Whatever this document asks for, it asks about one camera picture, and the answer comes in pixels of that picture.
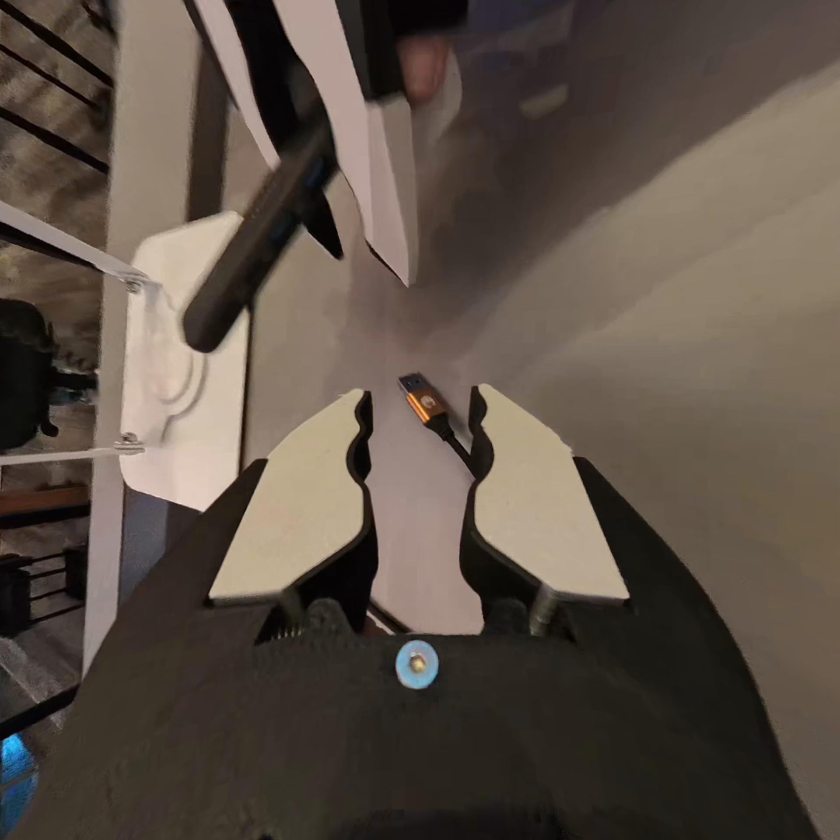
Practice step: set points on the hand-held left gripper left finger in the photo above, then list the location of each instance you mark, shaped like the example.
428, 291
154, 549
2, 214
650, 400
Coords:
295, 518

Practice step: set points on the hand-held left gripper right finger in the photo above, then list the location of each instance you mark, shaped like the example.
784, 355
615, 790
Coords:
544, 518

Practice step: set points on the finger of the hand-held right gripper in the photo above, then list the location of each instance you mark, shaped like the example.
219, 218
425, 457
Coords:
387, 184
244, 79

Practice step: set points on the black usb hub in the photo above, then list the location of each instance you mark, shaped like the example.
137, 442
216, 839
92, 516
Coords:
262, 229

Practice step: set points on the person's right hand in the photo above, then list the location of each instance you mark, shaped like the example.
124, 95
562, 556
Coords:
425, 65

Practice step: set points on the white book stand wooden board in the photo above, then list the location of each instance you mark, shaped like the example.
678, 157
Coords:
190, 459

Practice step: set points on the brown wooden stool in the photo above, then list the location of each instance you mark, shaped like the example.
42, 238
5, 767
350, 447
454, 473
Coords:
46, 502

